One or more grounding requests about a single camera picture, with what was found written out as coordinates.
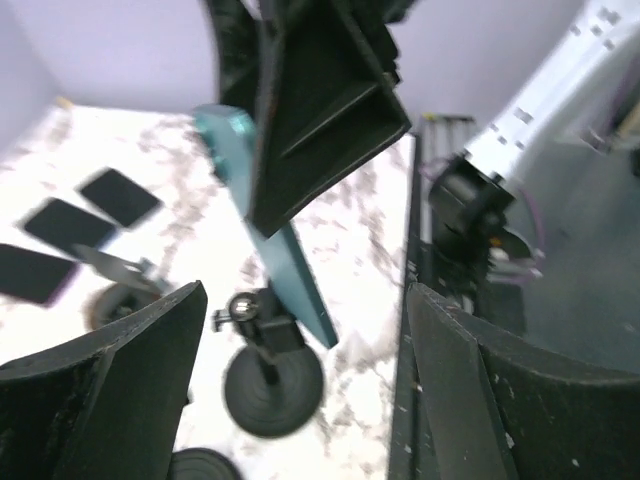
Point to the black right round-base stand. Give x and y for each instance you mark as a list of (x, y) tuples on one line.
[(275, 384)]

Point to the black tall round-base phone stand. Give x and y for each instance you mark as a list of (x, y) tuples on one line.
[(201, 464)]

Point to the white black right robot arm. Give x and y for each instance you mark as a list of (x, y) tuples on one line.
[(477, 185)]

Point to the brown-base far phone stand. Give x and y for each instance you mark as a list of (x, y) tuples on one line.
[(135, 285)]

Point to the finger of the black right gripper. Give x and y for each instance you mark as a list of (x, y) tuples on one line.
[(236, 39), (326, 103)]

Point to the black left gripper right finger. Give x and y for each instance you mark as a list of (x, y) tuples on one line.
[(500, 408)]

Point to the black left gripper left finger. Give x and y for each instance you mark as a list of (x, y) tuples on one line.
[(105, 405)]

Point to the black phone with purple edge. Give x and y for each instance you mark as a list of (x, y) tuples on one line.
[(34, 277)]

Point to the blue-edged black phone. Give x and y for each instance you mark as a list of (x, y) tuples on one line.
[(63, 225)]

